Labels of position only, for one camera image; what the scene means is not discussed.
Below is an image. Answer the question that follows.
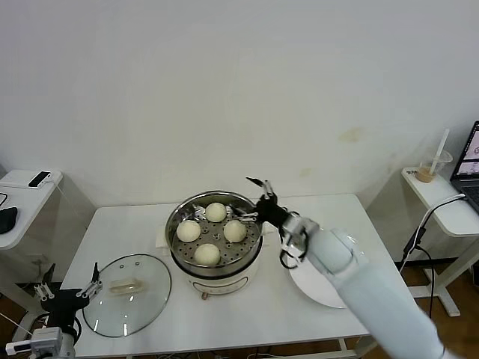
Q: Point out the black and white phone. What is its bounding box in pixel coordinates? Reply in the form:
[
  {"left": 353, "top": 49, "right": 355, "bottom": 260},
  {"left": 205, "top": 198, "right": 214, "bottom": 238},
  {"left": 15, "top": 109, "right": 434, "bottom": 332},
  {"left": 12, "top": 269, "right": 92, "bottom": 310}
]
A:
[{"left": 28, "top": 171, "right": 52, "bottom": 189}]

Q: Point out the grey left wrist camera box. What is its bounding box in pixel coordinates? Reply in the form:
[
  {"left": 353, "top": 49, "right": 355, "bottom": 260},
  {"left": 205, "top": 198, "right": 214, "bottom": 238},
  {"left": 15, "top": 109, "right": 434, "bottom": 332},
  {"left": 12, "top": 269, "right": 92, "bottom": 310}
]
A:
[{"left": 6, "top": 328, "right": 64, "bottom": 355}]

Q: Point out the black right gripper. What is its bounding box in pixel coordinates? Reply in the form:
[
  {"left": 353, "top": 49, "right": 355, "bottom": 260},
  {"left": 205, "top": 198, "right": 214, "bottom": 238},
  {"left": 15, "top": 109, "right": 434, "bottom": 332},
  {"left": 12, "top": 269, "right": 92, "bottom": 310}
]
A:
[{"left": 226, "top": 177, "right": 293, "bottom": 230}]

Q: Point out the white side table with mouse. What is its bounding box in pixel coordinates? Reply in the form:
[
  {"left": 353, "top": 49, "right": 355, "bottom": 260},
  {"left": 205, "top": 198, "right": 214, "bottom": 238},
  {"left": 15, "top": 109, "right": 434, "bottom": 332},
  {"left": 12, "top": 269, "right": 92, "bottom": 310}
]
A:
[{"left": 0, "top": 169, "right": 97, "bottom": 337}]

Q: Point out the round glass pot lid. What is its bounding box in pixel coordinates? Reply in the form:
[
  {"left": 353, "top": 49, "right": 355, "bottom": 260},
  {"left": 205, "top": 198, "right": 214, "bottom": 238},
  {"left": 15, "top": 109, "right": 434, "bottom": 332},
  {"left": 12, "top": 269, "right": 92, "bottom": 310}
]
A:
[{"left": 82, "top": 254, "right": 173, "bottom": 339}]

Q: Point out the white steamed baozi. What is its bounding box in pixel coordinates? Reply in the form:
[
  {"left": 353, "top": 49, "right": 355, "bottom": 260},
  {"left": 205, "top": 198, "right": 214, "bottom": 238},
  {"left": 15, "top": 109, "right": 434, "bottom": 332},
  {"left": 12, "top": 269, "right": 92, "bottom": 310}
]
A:
[
  {"left": 223, "top": 219, "right": 248, "bottom": 244},
  {"left": 176, "top": 219, "right": 201, "bottom": 242},
  {"left": 194, "top": 242, "right": 222, "bottom": 267},
  {"left": 205, "top": 202, "right": 228, "bottom": 223}
]

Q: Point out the stainless steel steamer basket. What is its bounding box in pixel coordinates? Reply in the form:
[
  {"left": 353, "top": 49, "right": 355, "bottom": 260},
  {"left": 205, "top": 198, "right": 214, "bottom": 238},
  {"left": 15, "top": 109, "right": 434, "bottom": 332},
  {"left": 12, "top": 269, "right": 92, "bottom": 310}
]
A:
[{"left": 165, "top": 191, "right": 263, "bottom": 277}]

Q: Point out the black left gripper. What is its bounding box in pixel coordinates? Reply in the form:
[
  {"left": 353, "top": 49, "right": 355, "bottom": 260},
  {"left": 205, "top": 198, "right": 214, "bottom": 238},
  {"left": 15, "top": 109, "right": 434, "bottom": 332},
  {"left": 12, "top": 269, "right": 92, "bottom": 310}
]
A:
[{"left": 33, "top": 262, "right": 104, "bottom": 331}]

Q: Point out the white electric cooker pot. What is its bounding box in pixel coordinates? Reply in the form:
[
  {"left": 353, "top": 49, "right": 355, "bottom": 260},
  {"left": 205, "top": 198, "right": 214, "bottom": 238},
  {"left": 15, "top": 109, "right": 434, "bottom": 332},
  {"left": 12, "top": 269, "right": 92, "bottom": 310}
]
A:
[{"left": 155, "top": 212, "right": 275, "bottom": 301}]

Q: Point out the white side table with cup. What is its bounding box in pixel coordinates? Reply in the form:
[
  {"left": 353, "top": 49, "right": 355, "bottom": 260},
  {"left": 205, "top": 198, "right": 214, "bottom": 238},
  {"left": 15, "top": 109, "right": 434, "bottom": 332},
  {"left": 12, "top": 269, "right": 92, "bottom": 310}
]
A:
[{"left": 401, "top": 166, "right": 479, "bottom": 319}]

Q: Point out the clear plastic drink cup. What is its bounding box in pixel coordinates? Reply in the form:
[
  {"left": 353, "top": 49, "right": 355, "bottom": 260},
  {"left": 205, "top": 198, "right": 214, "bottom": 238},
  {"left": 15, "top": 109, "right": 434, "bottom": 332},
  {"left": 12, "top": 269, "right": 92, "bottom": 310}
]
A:
[{"left": 418, "top": 150, "right": 454, "bottom": 183}]

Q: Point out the laptop charging cable with adapter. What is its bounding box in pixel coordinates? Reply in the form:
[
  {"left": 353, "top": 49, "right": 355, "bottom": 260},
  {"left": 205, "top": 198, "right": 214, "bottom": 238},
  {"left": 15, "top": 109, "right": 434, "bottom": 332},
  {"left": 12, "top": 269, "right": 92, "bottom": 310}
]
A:
[{"left": 399, "top": 193, "right": 468, "bottom": 274}]

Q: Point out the white round plate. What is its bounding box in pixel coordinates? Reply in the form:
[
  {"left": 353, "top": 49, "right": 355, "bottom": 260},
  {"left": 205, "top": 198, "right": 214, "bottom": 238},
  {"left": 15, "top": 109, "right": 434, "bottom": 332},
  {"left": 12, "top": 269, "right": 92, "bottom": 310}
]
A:
[{"left": 287, "top": 233, "right": 370, "bottom": 310}]

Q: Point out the black computer mouse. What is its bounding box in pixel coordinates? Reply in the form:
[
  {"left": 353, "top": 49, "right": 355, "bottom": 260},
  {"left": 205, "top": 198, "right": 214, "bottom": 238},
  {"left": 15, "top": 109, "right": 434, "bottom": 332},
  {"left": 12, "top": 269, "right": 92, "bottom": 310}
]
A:
[{"left": 0, "top": 206, "right": 19, "bottom": 235}]

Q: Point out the black open laptop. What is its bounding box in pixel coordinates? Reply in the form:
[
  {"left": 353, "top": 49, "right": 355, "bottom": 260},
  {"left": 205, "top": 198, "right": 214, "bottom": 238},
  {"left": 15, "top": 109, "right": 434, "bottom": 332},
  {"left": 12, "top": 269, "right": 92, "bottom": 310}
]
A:
[{"left": 450, "top": 120, "right": 479, "bottom": 210}]

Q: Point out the white drinking straw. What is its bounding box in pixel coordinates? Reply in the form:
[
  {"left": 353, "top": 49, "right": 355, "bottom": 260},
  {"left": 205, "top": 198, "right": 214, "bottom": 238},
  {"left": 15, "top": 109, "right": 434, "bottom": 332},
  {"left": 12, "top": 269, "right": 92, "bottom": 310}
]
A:
[{"left": 429, "top": 129, "right": 450, "bottom": 176}]

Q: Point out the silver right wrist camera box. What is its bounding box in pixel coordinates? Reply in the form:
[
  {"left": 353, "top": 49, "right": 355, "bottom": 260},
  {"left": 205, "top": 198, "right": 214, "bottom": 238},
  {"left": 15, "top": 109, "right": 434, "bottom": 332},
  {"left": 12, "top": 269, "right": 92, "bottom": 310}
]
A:
[{"left": 280, "top": 215, "right": 321, "bottom": 252}]

